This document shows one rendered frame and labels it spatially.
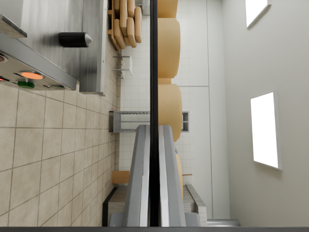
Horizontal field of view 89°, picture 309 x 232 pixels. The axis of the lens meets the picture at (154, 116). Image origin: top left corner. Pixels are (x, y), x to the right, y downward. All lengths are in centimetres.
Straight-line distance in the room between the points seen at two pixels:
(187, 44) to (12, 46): 481
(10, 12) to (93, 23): 34
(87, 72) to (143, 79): 405
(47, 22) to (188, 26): 501
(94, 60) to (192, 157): 414
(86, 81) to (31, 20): 19
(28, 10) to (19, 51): 8
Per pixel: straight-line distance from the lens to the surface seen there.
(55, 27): 44
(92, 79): 49
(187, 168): 449
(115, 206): 370
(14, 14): 25
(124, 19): 413
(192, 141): 442
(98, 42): 53
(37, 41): 38
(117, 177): 427
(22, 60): 34
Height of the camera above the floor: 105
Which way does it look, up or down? level
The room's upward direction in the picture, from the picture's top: 90 degrees clockwise
